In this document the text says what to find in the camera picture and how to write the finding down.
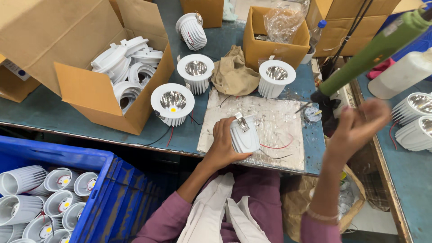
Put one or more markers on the person's right hand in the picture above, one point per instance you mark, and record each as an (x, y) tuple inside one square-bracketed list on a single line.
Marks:
[(351, 138)]

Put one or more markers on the person's left hand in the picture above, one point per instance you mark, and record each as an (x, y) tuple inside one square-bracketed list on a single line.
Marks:
[(219, 146)]

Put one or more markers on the white finned downlight housing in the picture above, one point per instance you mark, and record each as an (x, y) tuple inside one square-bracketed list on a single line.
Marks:
[(245, 138)]

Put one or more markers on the small round screw dish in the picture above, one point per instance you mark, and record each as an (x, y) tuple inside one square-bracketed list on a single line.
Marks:
[(312, 114)]

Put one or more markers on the plastic-wrapped work board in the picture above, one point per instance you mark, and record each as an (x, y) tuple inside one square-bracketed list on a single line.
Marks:
[(273, 125)]

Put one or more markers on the cardboard waste box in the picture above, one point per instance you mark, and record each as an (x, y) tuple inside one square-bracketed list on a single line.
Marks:
[(351, 199)]

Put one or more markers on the white scarf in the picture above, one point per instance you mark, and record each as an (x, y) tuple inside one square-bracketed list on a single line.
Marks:
[(219, 209)]

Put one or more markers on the white downlight with reflector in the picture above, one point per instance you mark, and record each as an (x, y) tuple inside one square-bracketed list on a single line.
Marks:
[(172, 103), (276, 77), (191, 31), (413, 106), (416, 135), (195, 72)]

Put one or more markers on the crumpled beige cloth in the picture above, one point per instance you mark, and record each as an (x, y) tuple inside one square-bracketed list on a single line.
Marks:
[(234, 72)]

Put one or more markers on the pink cloth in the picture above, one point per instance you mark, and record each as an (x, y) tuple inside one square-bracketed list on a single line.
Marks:
[(380, 68)]

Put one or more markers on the white plastic jug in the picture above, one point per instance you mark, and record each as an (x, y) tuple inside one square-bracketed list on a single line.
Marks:
[(401, 74)]

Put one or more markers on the thin wrist bangle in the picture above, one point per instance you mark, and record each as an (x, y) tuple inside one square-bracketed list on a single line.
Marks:
[(322, 216)]

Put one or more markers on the green electric screwdriver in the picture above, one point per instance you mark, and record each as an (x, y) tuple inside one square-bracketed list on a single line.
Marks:
[(374, 50)]

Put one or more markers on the white cup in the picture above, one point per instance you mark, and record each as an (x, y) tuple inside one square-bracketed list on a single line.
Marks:
[(307, 55)]

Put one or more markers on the small open cardboard box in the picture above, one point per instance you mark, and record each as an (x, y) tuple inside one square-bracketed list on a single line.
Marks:
[(256, 47)]

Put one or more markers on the clear bottle with blue cap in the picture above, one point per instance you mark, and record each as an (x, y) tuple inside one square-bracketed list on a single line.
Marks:
[(316, 33)]

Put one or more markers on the closed brown cardboard box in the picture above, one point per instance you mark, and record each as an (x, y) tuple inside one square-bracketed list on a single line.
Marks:
[(341, 23)]

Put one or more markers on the pile of white lamp rings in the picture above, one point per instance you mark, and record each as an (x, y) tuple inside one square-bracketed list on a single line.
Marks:
[(130, 69)]

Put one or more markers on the blue plastic crate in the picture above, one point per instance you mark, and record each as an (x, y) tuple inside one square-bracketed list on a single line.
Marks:
[(108, 189)]

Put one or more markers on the clear crumpled plastic bag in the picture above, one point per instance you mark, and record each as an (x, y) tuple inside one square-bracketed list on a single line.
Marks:
[(283, 20)]

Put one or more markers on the tall brown cardboard box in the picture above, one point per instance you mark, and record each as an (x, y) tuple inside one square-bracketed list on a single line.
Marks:
[(202, 11)]

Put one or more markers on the heap of downlights in crate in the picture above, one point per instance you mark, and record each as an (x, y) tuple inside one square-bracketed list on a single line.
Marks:
[(40, 202)]

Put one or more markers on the large open cardboard box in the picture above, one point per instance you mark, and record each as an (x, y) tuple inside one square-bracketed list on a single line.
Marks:
[(50, 37)]

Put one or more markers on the labelled small cardboard box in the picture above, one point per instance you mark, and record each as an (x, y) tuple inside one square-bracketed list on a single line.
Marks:
[(13, 79)]

